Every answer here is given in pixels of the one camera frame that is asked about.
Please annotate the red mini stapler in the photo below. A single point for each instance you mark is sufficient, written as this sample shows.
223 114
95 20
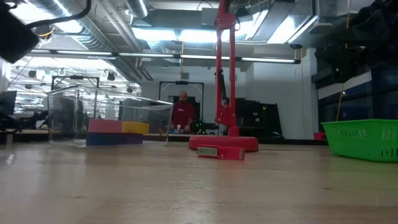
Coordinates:
230 153

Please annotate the yellow tape roll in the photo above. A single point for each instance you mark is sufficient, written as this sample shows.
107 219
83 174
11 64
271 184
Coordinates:
136 127

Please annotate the pink tape roll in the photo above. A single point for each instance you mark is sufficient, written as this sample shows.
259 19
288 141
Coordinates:
105 126

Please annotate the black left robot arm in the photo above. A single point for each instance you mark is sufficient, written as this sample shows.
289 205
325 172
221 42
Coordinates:
15 37

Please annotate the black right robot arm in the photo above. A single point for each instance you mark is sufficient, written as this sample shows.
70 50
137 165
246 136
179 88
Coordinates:
379 28

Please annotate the long ceiling light bar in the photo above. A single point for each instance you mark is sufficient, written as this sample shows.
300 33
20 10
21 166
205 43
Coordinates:
267 59

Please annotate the small red box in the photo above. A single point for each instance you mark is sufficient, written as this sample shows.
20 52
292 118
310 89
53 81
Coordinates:
319 136

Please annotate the green plastic basket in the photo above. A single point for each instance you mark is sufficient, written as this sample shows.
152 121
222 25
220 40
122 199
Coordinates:
360 140

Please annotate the black cabinet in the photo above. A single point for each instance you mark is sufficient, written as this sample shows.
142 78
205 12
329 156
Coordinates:
258 118

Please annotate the red desk lamp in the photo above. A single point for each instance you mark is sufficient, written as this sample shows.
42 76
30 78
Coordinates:
224 143

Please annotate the person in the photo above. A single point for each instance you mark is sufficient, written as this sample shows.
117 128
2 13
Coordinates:
183 113

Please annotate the clear plastic container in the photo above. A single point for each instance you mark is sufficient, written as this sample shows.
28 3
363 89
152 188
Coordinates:
68 124

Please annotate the dark monitor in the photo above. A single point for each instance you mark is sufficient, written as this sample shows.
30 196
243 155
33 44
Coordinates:
7 102

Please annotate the black metal table frame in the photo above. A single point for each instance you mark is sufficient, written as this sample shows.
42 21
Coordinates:
280 141

